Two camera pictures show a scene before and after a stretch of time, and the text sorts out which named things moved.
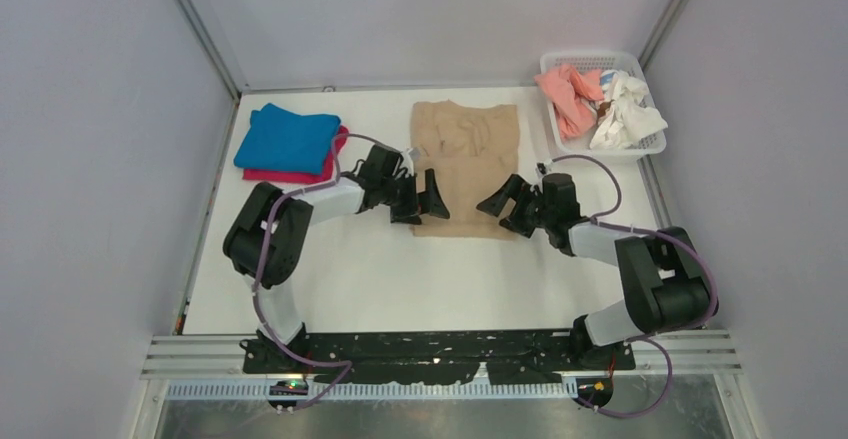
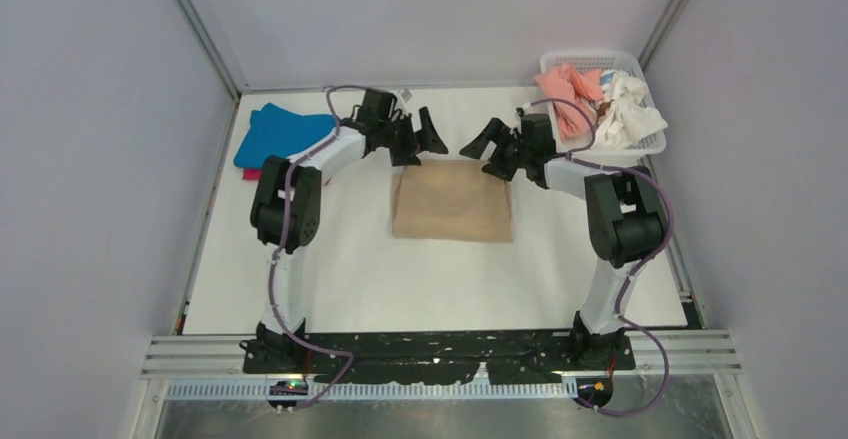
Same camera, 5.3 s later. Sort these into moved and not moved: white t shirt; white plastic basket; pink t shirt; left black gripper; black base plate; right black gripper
Moved: left black gripper; right black gripper
Not moved: pink t shirt; white plastic basket; white t shirt; black base plate
